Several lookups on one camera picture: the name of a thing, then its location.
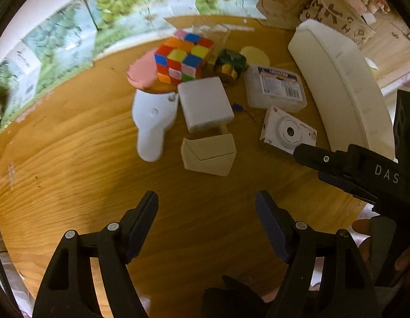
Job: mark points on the clear plastic cup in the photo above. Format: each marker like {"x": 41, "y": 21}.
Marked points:
{"x": 221, "y": 34}

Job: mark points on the person's right hand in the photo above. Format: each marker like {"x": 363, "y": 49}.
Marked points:
{"x": 360, "y": 227}

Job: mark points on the clear labelled plastic box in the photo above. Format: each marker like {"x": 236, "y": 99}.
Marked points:
{"x": 274, "y": 86}

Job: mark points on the white handheld thermometer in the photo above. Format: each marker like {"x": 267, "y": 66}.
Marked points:
{"x": 148, "y": 129}

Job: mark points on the multicoloured puzzle cube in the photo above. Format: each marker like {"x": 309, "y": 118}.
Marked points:
{"x": 178, "y": 56}

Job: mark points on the white square box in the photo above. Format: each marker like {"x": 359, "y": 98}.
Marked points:
{"x": 205, "y": 104}

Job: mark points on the green bottle with gold cap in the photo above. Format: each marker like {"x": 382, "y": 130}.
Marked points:
{"x": 230, "y": 63}

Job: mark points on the brown printed cardboard box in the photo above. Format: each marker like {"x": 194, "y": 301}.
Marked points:
{"x": 281, "y": 3}

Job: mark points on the cream round compact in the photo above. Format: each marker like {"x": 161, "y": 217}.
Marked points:
{"x": 256, "y": 56}

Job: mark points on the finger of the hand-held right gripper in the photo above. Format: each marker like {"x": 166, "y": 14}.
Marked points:
{"x": 341, "y": 184}
{"x": 321, "y": 157}

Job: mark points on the beige envelope shaped box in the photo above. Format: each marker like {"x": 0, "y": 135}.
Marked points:
{"x": 208, "y": 154}

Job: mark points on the white storage bin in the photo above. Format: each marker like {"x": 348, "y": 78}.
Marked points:
{"x": 341, "y": 82}

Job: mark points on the white toy camera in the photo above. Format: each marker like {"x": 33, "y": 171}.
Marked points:
{"x": 288, "y": 132}

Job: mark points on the brown lettered paper bag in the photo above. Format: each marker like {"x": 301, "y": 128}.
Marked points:
{"x": 334, "y": 16}

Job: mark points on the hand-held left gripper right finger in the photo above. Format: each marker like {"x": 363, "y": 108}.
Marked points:
{"x": 271, "y": 228}

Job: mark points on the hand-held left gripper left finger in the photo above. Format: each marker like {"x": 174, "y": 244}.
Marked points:
{"x": 145, "y": 228}

